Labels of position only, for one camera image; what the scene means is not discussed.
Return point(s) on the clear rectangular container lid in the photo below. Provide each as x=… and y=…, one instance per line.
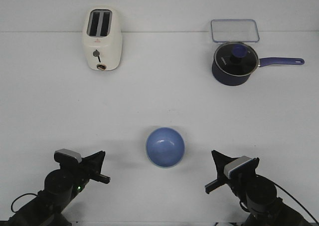
x=225, y=30

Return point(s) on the dark blue saucepan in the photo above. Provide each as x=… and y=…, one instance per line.
x=229, y=80

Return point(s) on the white two-slot toaster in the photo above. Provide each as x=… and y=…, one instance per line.
x=102, y=38

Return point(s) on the glass pot lid blue knob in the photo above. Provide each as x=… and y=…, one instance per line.
x=236, y=58

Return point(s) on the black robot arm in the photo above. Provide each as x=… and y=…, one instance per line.
x=61, y=186
x=203, y=187

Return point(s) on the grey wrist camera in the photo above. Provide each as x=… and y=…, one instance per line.
x=65, y=156
x=240, y=163

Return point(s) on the blue plastic bowl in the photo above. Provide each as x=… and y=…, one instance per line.
x=165, y=147

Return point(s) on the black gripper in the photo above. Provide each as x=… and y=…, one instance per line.
x=236, y=184
x=90, y=169

